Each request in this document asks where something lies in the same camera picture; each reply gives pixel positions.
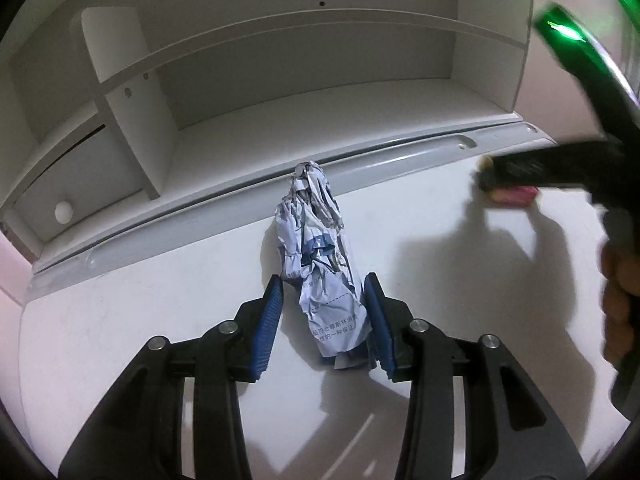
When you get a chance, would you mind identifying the white shelf hutch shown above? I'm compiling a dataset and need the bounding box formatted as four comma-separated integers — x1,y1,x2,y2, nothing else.
0,0,536,271

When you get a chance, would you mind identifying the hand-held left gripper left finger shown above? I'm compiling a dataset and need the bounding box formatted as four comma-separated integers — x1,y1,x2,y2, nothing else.
57,275,285,480

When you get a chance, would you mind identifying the person's right hand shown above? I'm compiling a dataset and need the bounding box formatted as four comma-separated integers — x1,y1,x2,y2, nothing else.
601,242,639,366

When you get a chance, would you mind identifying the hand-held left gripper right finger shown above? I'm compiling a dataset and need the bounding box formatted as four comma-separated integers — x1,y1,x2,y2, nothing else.
363,273,586,480

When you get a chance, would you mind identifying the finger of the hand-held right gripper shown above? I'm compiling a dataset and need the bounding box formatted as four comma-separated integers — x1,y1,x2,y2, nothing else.
477,140,618,193

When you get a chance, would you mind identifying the white drawer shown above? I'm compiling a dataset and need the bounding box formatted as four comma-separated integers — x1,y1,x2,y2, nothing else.
10,125,162,246

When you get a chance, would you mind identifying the blue white paper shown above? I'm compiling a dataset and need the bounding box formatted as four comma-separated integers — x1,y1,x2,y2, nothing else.
274,160,373,372

